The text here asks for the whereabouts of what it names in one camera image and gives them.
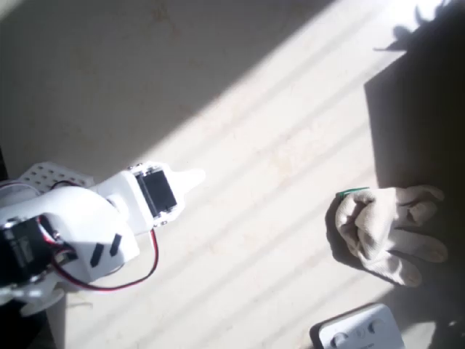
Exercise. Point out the thin green strip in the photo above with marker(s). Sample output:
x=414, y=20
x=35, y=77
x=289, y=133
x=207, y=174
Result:
x=354, y=191

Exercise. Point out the white knitted work glove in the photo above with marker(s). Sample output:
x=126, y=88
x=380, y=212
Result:
x=378, y=232

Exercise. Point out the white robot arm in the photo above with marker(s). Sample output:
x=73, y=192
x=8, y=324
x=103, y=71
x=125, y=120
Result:
x=72, y=203

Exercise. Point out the white perforated base plate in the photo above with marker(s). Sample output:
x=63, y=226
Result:
x=40, y=174

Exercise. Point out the white plastic device with buttons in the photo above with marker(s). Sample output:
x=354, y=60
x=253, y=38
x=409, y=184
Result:
x=363, y=327

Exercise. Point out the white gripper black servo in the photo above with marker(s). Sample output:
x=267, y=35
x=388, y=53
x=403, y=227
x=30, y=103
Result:
x=158, y=194

